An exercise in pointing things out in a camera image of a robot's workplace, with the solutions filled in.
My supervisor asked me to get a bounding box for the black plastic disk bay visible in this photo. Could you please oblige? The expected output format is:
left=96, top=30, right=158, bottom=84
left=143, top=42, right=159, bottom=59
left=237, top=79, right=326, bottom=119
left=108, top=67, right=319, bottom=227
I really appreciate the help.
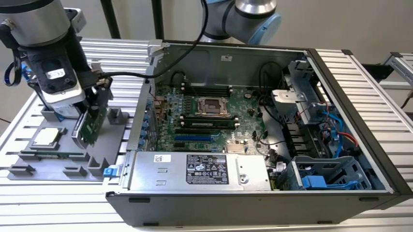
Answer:
left=282, top=123, right=327, bottom=158

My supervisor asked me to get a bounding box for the short black cable loop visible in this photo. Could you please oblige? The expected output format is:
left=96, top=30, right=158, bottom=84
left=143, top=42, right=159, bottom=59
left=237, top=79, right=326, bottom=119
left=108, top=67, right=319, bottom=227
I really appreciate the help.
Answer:
left=170, top=70, right=187, bottom=86

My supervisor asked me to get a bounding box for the black metal pole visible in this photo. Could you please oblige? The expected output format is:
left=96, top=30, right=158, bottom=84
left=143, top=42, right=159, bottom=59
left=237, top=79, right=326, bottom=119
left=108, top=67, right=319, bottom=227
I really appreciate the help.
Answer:
left=151, top=0, right=166, bottom=41
left=99, top=0, right=122, bottom=39

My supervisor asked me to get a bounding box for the red wire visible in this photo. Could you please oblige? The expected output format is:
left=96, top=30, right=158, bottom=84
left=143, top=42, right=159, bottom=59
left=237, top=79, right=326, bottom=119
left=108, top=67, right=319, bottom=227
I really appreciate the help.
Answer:
left=337, top=131, right=360, bottom=147

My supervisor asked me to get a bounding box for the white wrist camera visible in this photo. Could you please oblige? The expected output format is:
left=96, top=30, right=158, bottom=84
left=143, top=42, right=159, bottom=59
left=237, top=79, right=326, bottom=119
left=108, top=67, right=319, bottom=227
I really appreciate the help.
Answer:
left=27, top=52, right=87, bottom=111

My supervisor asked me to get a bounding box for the silver CPU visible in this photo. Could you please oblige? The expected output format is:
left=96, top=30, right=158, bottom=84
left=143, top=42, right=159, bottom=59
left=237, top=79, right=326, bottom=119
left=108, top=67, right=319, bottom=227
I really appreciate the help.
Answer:
left=32, top=128, right=64, bottom=147

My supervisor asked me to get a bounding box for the long black cable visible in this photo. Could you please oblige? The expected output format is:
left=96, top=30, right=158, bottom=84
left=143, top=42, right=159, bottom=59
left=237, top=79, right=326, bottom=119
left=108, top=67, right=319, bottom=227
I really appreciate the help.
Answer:
left=259, top=61, right=283, bottom=95

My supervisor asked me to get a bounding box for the silver metal drive bay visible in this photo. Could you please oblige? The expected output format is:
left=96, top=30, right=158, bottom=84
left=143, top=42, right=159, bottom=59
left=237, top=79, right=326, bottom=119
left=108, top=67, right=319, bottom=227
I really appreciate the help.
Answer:
left=270, top=59, right=333, bottom=125

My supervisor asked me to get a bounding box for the CPU socket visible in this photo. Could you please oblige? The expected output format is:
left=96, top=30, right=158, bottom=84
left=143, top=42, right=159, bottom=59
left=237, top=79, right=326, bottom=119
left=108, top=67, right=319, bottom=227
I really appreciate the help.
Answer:
left=192, top=96, right=231, bottom=118

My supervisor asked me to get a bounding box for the black metal bracket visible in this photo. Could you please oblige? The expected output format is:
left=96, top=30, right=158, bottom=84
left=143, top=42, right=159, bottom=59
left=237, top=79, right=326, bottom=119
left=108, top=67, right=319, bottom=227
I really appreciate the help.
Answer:
left=360, top=63, right=394, bottom=81

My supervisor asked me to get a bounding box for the green graphics card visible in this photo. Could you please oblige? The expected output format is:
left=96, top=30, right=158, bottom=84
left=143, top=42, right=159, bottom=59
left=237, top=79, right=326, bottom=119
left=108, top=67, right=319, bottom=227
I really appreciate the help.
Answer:
left=71, top=60, right=112, bottom=147

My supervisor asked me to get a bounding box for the long black expansion slot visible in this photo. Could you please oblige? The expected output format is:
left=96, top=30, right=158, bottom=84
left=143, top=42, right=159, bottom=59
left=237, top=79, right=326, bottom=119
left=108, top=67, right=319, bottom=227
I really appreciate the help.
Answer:
left=175, top=129, right=211, bottom=135

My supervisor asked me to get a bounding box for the blue plastic drive latch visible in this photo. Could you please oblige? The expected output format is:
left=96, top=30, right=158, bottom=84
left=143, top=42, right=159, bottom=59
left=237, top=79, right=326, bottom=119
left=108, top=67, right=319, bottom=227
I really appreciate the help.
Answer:
left=301, top=175, right=366, bottom=191

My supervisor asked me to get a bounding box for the silver chipset heatsink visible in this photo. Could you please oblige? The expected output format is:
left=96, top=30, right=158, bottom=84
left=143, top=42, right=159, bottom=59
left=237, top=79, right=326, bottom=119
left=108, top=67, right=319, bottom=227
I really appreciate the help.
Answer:
left=226, top=144, right=249, bottom=155

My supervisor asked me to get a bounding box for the black camera cable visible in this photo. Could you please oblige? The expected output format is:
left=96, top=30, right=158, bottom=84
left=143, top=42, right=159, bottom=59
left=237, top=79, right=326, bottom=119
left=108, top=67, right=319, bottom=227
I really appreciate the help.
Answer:
left=103, top=0, right=210, bottom=79

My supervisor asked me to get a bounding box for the grey PC case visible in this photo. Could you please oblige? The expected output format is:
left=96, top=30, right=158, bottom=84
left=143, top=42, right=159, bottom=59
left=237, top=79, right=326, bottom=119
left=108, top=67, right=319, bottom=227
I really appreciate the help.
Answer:
left=106, top=40, right=413, bottom=227

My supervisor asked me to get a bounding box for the blue case latch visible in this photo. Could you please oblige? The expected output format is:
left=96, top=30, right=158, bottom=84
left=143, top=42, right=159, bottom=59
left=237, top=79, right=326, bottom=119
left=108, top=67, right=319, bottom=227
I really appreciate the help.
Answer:
left=102, top=165, right=116, bottom=179

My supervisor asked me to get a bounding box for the silver power supply unit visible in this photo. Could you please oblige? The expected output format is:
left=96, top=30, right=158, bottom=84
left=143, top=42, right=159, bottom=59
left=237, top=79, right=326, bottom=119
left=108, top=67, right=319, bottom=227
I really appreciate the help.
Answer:
left=127, top=151, right=273, bottom=192

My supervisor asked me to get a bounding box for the green motherboard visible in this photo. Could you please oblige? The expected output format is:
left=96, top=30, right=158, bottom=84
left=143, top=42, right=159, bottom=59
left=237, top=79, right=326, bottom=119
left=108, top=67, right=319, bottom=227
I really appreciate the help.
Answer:
left=154, top=84, right=269, bottom=155

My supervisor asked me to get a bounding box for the green RAM stick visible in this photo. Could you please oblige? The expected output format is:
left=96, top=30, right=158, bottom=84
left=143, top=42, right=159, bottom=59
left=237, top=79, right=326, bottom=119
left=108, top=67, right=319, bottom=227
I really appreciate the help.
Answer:
left=20, top=149, right=84, bottom=158
left=183, top=120, right=237, bottom=128

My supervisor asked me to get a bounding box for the aluminium frame table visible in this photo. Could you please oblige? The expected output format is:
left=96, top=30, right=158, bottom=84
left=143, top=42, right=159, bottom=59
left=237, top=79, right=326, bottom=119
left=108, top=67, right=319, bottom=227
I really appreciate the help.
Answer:
left=377, top=51, right=413, bottom=90

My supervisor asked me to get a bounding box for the blue expansion slot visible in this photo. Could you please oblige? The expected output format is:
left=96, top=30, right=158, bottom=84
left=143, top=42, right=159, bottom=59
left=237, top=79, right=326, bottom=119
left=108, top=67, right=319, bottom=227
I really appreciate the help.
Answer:
left=174, top=134, right=213, bottom=143

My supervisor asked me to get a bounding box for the grey parts rack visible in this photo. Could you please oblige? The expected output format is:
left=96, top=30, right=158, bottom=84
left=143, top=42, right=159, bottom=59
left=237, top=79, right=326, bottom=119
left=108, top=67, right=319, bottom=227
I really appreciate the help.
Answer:
left=7, top=107, right=135, bottom=182

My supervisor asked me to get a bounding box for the blue wire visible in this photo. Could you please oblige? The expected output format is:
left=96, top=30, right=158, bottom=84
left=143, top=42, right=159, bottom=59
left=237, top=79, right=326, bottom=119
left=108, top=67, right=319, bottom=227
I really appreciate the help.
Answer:
left=321, top=108, right=349, bottom=157

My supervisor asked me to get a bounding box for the grey drive cage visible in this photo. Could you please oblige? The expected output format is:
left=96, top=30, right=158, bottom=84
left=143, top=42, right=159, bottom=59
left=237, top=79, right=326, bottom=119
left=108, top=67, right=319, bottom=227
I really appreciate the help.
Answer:
left=277, top=155, right=373, bottom=192

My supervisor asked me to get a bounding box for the hard disk in blue carrier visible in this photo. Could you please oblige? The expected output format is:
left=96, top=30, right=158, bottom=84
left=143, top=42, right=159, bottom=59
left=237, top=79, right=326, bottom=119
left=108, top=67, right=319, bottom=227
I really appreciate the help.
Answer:
left=19, top=61, right=80, bottom=120

